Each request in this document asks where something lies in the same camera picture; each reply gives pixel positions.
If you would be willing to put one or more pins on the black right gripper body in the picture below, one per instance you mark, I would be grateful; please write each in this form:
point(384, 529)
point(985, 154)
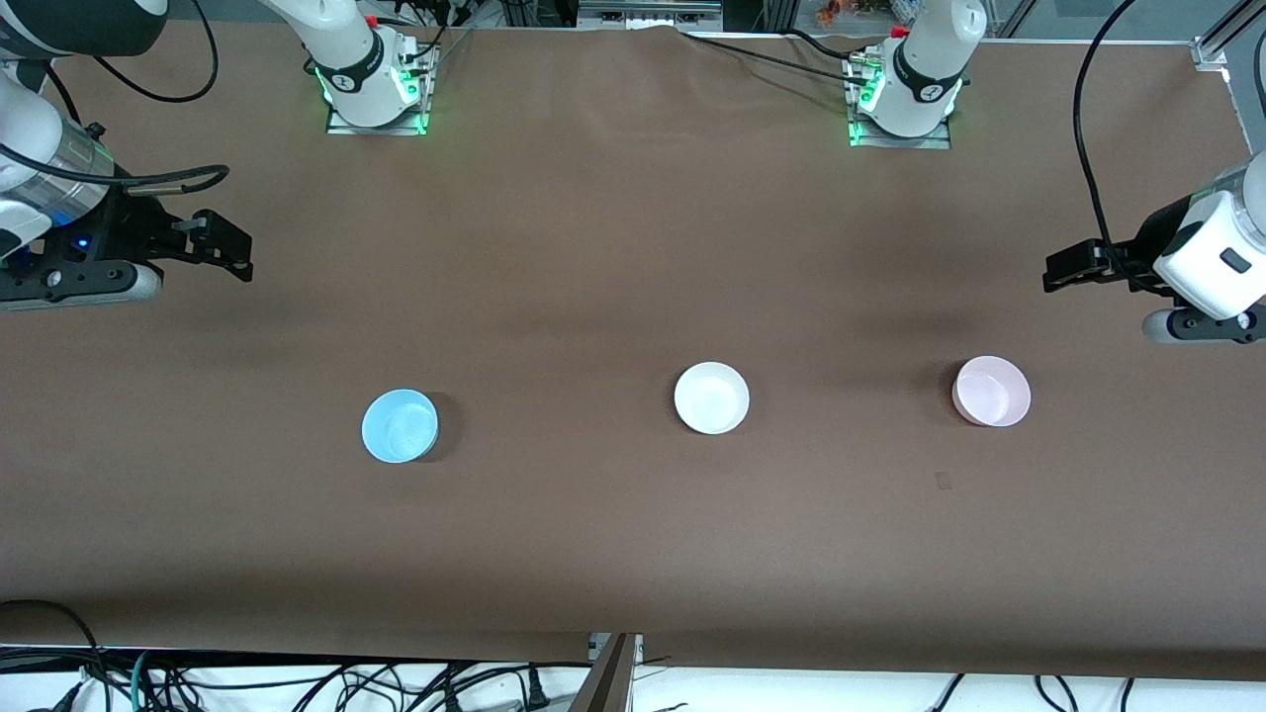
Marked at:
point(131, 225)

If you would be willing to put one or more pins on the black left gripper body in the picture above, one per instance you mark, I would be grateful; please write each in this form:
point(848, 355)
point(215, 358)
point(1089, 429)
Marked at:
point(1145, 247)

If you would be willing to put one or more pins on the pink bowl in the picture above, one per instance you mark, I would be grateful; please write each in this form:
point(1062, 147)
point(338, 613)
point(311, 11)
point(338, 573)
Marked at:
point(992, 392)

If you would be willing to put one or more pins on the blue bowl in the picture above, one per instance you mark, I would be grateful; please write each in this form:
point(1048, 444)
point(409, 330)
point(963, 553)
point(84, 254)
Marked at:
point(400, 425)

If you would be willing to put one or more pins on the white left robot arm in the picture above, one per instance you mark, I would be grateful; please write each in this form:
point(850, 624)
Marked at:
point(930, 69)

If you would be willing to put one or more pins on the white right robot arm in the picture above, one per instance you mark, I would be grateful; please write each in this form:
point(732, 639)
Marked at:
point(346, 59)

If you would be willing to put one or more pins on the white bowl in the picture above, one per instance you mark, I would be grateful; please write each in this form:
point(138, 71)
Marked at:
point(711, 398)

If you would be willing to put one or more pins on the aluminium corner profile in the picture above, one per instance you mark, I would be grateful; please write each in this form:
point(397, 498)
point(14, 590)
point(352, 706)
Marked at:
point(1226, 35)

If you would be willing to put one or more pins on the silver equipment box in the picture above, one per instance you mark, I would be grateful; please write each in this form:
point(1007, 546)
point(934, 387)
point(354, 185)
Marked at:
point(648, 14)

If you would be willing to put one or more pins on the brown table cover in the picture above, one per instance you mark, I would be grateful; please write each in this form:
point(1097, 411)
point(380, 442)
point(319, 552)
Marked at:
point(633, 554)

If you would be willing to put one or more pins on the black power plug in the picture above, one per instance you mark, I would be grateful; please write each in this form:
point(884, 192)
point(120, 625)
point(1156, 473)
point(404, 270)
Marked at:
point(537, 689)

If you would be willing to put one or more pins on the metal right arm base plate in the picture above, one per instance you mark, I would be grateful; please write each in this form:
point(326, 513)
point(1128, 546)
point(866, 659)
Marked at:
point(396, 127)

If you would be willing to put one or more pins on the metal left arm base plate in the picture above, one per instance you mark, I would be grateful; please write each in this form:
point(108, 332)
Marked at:
point(905, 141)

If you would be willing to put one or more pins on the aluminium frame profile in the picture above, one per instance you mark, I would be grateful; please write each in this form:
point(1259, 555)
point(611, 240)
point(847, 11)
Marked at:
point(608, 677)

